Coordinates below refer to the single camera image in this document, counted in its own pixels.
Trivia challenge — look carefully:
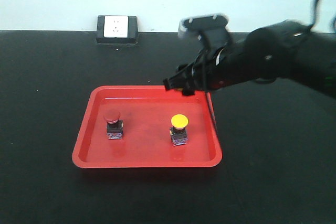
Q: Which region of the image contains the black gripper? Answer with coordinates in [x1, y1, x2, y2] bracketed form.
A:
[163, 45, 252, 97]

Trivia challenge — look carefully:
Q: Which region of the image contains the yellow mushroom push button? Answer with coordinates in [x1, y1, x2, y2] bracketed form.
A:
[170, 114, 189, 146]

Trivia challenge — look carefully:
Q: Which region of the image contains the red mushroom push button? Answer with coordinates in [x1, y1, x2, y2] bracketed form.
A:
[103, 109, 123, 140]

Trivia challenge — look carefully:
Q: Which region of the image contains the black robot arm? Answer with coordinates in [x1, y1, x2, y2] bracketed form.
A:
[163, 20, 335, 97]

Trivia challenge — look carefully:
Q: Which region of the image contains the red plastic tray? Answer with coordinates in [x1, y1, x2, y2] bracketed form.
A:
[72, 86, 222, 168]

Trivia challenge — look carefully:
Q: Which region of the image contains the black white power socket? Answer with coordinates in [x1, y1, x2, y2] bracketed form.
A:
[96, 15, 139, 44]

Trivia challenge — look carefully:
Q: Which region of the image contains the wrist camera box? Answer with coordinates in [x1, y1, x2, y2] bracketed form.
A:
[177, 14, 228, 39]

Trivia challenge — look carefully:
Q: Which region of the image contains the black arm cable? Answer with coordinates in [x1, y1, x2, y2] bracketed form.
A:
[195, 0, 336, 130]

